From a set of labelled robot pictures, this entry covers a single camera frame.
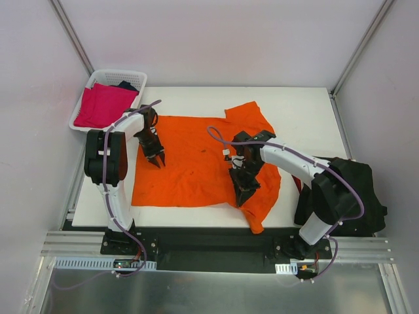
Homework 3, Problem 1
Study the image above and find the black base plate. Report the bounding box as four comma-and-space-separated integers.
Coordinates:
100, 227, 333, 272

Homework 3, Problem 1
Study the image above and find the red t shirt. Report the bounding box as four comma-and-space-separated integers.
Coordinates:
292, 176, 303, 194

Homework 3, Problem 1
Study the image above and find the dark navy t shirt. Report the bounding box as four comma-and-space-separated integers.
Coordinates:
117, 80, 139, 94

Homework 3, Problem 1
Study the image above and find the black t shirt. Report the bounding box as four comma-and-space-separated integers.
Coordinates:
294, 158, 388, 237

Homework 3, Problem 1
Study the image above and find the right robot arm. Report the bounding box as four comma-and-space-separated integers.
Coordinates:
229, 130, 365, 260

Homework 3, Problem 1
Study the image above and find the left aluminium frame post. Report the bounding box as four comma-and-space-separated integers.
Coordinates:
48, 0, 95, 75

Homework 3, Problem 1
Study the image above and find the right white cable duct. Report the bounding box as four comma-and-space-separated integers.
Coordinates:
275, 263, 298, 275

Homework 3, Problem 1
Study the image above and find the aluminium frame post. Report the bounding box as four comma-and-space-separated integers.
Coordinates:
48, 0, 95, 75
329, 0, 397, 97

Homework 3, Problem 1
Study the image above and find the right aluminium frame post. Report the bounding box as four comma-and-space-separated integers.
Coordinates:
329, 0, 397, 97

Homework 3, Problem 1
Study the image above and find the left white cable duct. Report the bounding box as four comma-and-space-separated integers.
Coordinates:
54, 257, 157, 271

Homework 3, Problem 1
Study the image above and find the white cable duct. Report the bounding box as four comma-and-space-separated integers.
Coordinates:
54, 257, 157, 271
275, 263, 298, 275

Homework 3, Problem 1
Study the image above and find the orange t shirt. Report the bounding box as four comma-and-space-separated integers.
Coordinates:
130, 101, 283, 235

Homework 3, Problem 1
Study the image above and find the pink t shirt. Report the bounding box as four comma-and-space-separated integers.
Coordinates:
73, 83, 139, 128

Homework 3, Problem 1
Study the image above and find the white plastic basket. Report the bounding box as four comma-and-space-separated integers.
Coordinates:
69, 69, 147, 132

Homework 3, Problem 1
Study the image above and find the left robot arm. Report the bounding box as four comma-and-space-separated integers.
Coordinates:
84, 103, 166, 258

